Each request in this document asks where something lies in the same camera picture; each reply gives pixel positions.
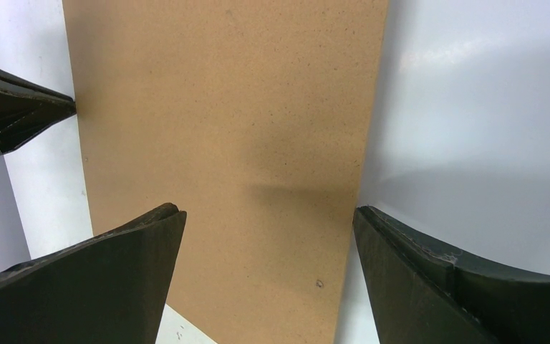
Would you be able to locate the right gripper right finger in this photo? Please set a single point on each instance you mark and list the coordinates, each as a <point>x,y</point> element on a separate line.
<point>424,290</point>

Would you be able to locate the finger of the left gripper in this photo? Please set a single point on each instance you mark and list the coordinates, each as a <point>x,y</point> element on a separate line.
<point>28,109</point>

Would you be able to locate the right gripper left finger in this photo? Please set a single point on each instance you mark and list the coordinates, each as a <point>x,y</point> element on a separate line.
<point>111,288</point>

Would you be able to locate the brown backing board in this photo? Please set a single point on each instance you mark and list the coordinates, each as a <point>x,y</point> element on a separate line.
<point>250,116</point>

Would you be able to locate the photo print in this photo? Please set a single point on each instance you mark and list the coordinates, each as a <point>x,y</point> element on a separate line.
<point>459,141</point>

